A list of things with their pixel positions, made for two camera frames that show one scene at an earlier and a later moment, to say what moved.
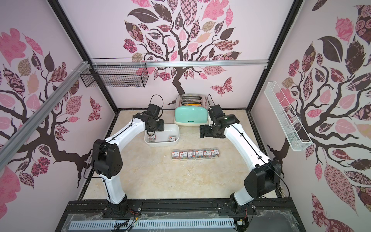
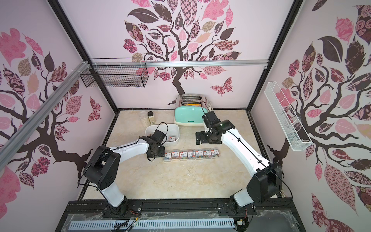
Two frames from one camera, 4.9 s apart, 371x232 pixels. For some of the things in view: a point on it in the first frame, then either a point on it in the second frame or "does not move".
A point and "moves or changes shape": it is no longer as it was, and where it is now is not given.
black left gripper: x=160 y=128 → x=161 y=154
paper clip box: x=207 y=153 does not move
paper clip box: x=175 y=154 does not move
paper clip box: x=215 y=153 does not move
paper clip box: x=191 y=154 does not move
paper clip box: x=183 y=154 does not move
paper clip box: x=152 y=138 moves or changes shape
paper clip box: x=199 y=154 does not move
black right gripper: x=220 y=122 → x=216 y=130
